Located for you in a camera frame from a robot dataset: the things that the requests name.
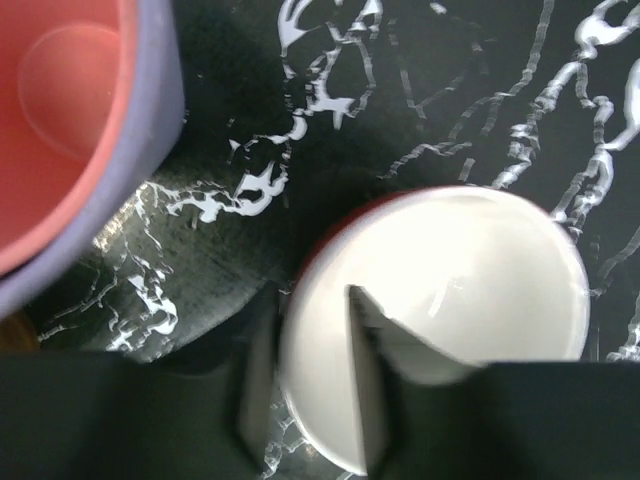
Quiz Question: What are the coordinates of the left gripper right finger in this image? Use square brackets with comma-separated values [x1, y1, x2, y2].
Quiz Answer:
[347, 285, 639, 479]

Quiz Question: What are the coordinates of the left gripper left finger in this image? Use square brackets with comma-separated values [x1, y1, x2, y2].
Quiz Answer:
[1, 283, 278, 479]

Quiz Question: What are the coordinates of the white brown steel tumbler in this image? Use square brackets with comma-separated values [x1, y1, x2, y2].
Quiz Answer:
[0, 314, 40, 352]

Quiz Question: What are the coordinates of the red floral bowl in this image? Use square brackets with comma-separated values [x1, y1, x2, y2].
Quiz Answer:
[280, 186, 590, 475]

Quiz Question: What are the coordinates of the lavender plastic cup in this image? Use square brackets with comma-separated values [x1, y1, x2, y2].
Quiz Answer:
[1, 1, 185, 317]

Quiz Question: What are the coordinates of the pink plastic cup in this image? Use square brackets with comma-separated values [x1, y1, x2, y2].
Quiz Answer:
[1, 1, 139, 273]

